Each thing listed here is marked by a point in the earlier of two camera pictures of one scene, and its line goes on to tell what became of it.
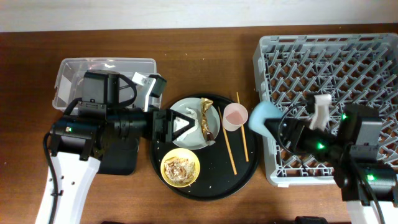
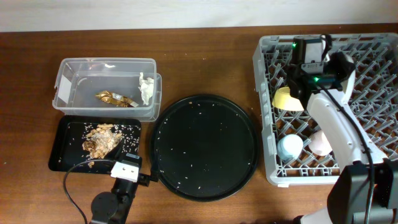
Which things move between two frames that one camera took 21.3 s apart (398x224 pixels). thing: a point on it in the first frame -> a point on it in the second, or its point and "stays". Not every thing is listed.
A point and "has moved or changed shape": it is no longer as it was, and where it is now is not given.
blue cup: x=262 y=111 -> x=290 y=147
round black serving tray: x=216 y=157 stays
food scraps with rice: x=179 y=170 has moved or changed shape
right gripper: x=291 y=124 -> x=334 y=76
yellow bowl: x=180 y=167 -> x=283 y=99
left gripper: x=165 y=134 -> x=153 y=167
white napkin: x=180 y=123 has moved or changed shape
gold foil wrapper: x=208 y=135 has moved or changed shape
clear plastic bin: x=69 y=82 stays
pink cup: x=235 y=115 has moved or changed shape
